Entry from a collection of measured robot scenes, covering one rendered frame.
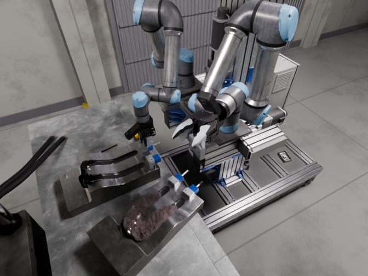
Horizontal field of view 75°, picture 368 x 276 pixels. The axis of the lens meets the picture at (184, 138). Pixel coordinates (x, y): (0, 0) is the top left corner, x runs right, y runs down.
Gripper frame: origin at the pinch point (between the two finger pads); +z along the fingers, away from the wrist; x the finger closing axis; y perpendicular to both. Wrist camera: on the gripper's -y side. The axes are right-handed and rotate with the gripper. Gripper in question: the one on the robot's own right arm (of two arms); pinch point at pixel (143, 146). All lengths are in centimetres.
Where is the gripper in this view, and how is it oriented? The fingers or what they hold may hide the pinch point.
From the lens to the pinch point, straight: 144.3
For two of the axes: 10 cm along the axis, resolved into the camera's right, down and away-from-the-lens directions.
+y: 8.7, -3.5, 3.5
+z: 0.0, 7.1, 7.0
